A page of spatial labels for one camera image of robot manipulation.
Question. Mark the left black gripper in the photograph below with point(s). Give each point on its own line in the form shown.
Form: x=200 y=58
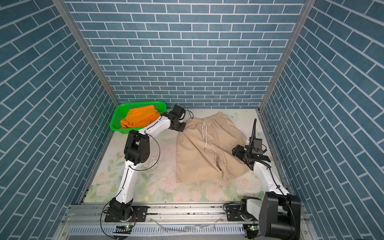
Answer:
x=181 y=127

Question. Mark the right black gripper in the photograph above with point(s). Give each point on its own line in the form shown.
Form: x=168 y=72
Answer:
x=239 y=150

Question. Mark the beige drawstring shorts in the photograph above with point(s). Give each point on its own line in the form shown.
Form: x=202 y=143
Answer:
x=204 y=150

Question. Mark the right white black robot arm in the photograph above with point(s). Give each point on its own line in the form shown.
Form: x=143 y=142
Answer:
x=278 y=213

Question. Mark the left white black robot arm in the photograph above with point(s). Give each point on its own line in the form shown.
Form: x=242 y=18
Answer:
x=137 y=151

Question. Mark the orange shorts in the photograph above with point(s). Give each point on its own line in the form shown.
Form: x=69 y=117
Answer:
x=140 y=117

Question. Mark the green plastic basket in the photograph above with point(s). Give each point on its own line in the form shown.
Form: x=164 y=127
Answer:
x=122 y=110

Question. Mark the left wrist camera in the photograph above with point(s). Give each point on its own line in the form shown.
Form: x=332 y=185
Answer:
x=179 y=112

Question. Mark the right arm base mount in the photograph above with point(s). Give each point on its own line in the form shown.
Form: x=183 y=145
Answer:
x=234 y=213

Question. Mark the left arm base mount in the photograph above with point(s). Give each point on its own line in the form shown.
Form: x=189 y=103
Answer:
x=130 y=214

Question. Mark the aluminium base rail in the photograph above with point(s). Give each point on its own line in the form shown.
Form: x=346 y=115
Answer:
x=160 y=221

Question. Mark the right aluminium corner post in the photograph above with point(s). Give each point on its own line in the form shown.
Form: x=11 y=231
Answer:
x=304 y=14

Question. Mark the aluminium corner post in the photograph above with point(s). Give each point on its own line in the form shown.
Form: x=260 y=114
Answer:
x=304 y=14
x=77 y=34

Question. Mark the left aluminium corner post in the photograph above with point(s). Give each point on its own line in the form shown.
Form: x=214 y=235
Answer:
x=77 y=34

